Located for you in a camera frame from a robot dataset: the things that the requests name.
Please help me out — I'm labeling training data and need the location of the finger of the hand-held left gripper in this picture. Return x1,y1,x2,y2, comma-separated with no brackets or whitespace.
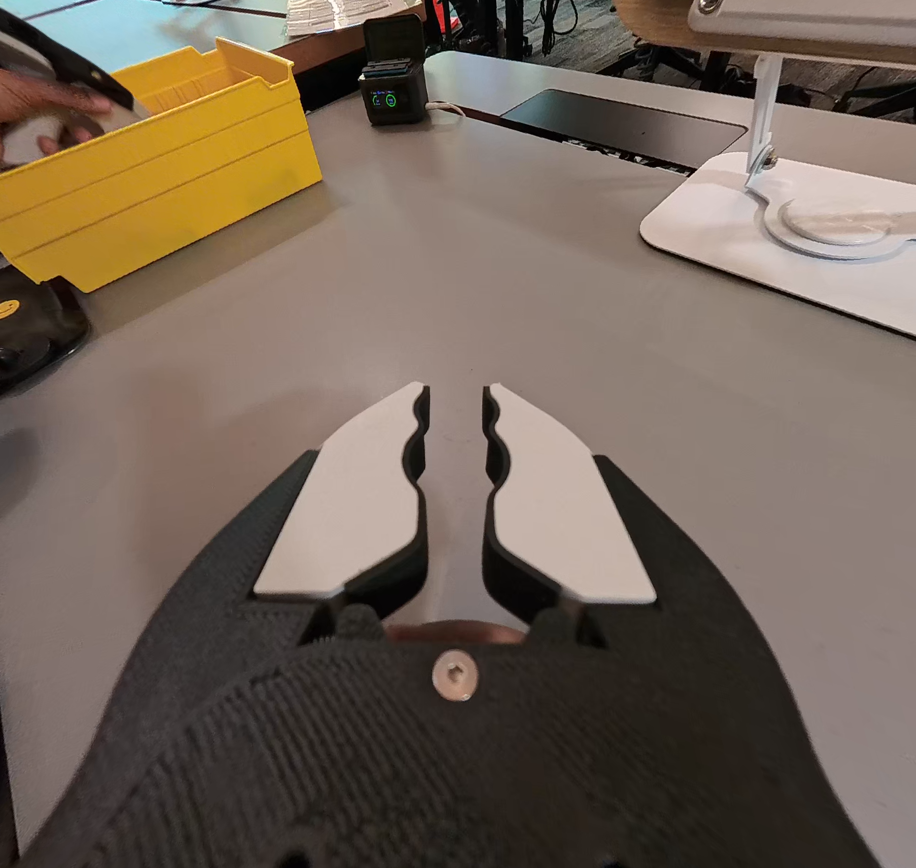
89,88,153,141

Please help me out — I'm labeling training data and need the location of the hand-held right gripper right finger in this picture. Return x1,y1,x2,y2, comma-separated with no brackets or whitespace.
483,382,658,626

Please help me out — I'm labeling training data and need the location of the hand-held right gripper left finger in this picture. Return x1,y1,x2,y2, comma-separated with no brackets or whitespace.
252,380,432,620

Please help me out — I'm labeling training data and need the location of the yellow storage bin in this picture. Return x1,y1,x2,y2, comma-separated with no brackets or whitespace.
0,37,324,294

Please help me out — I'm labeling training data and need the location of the person's left hand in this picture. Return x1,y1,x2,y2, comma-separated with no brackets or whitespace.
0,70,113,126

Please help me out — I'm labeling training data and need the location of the black pouch yellow smiley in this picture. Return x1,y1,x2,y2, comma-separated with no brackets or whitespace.
0,267,93,398

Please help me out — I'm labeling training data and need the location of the stack of clear sheets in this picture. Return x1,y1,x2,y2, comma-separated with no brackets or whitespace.
285,0,425,37

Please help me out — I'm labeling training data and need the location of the black battery charger case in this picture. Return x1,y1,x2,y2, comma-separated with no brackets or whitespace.
358,13,430,127

